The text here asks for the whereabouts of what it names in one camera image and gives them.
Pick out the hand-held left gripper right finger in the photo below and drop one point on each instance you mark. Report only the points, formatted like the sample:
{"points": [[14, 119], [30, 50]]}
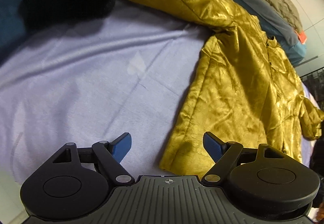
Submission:
{"points": [[212, 146]]}

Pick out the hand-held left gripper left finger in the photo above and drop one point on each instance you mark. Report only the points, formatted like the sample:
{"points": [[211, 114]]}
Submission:
{"points": [[122, 146]]}

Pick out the gold satin jacket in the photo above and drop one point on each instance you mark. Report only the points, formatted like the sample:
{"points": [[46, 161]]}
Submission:
{"points": [[235, 82]]}

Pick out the purple floral blanket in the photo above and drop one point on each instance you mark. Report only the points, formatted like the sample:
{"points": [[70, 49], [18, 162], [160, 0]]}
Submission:
{"points": [[83, 82]]}

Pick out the orange tag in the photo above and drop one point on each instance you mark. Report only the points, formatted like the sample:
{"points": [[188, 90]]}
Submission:
{"points": [[302, 37]]}

